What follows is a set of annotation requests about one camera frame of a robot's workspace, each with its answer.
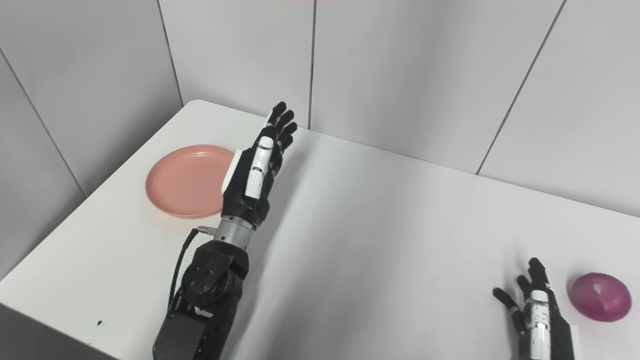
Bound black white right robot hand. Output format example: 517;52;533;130
492;257;582;360

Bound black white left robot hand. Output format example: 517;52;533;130
221;101;299;231

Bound pink round plate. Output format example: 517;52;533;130
145;144;237;219

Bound purple red onion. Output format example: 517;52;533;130
566;272;633;323

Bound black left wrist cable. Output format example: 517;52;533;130
167;226;219;315

